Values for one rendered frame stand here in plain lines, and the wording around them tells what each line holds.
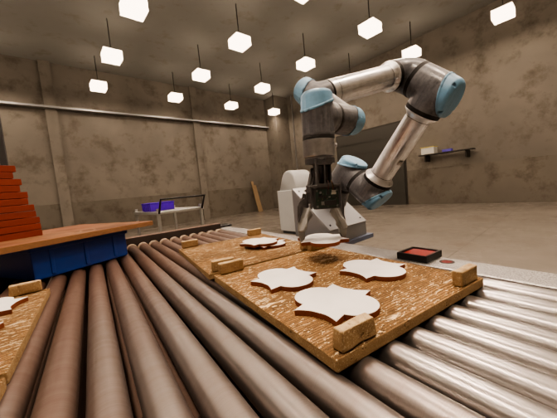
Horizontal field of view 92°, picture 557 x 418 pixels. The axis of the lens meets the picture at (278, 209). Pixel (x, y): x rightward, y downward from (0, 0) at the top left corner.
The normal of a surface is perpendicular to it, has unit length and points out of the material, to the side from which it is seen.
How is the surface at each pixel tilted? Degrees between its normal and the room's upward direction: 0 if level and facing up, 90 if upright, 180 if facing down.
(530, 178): 90
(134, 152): 90
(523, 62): 90
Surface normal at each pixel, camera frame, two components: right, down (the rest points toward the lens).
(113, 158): 0.65, 0.00
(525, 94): -0.75, 0.12
